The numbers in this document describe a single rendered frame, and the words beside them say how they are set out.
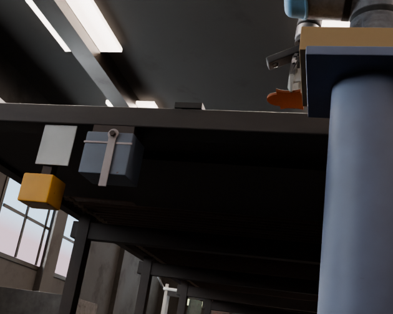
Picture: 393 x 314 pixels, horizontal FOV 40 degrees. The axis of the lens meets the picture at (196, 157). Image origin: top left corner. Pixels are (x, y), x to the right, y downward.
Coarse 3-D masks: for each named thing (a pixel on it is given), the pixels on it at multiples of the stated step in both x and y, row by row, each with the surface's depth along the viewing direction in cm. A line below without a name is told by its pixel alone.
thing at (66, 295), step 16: (80, 224) 254; (80, 240) 251; (80, 256) 248; (144, 256) 347; (80, 272) 247; (144, 272) 343; (64, 288) 244; (80, 288) 248; (144, 288) 339; (64, 304) 241; (144, 304) 335; (208, 304) 524
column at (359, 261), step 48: (336, 48) 98; (384, 48) 96; (336, 96) 105; (384, 96) 98; (336, 144) 100; (384, 144) 95; (336, 192) 96; (384, 192) 92; (336, 240) 93; (384, 240) 89; (336, 288) 90; (384, 288) 86
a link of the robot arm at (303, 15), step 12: (288, 0) 115; (300, 0) 114; (312, 0) 113; (324, 0) 113; (336, 0) 112; (288, 12) 118; (300, 12) 116; (312, 12) 116; (324, 12) 115; (336, 12) 114
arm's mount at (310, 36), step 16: (304, 32) 103; (320, 32) 102; (336, 32) 101; (352, 32) 100; (368, 32) 100; (384, 32) 99; (304, 48) 101; (304, 64) 106; (304, 80) 112; (304, 96) 118
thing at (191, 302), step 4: (192, 300) 765; (196, 300) 765; (188, 304) 783; (192, 304) 763; (196, 304) 764; (200, 304) 764; (188, 308) 765; (192, 308) 761; (196, 308) 762; (200, 308) 762; (188, 312) 760; (192, 312) 760; (196, 312) 760; (200, 312) 762; (212, 312) 760; (216, 312) 761; (220, 312) 761; (224, 312) 762; (228, 312) 762
